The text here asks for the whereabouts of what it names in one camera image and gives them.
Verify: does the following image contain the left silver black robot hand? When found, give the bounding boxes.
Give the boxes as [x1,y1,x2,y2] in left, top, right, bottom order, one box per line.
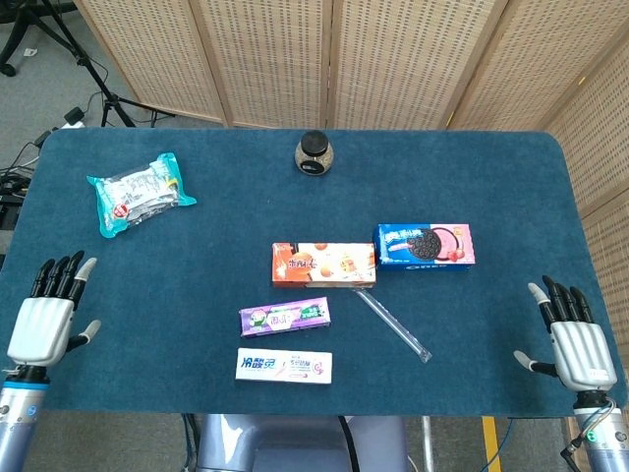
[6,250,102,380]

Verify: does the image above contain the white pink toothpaste box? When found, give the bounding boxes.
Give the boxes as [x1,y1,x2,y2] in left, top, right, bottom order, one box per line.
[234,347,333,385]

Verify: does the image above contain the orange biscuit box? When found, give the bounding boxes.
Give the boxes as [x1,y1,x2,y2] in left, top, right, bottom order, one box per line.
[270,241,378,289]

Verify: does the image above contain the wicker folding screen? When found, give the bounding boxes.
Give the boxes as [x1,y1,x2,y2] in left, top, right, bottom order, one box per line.
[73,0,629,360]

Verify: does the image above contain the black office chair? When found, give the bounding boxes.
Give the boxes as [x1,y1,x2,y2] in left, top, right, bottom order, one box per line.
[0,0,65,78]

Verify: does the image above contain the blue pink Oreo box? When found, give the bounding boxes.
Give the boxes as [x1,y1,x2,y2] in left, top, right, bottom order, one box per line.
[372,223,477,272]

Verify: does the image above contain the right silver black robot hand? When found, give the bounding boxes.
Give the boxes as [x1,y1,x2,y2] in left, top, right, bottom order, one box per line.
[513,274,619,394]

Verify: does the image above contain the glass jar with black lid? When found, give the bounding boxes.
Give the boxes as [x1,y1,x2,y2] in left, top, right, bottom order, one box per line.
[294,130,338,178]

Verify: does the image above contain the black floor cables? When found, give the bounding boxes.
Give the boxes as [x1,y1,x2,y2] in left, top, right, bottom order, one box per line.
[0,130,55,232]

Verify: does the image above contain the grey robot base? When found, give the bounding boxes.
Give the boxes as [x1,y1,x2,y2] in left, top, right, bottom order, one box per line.
[196,413,409,472]

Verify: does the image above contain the purple toothpaste box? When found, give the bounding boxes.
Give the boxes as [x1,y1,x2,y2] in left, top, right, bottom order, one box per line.
[238,296,332,338]

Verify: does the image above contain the black tripod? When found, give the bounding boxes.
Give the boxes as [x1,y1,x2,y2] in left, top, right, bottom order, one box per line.
[36,0,176,128]

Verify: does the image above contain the blue table mat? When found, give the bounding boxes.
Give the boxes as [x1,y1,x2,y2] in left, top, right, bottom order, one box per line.
[0,127,629,418]

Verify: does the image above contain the clear wrapped straw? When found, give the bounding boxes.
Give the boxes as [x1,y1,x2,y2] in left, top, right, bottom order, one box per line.
[351,287,433,364]

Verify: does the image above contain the teal silver snack packet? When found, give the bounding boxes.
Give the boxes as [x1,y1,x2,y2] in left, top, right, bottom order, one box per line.
[86,151,198,240]

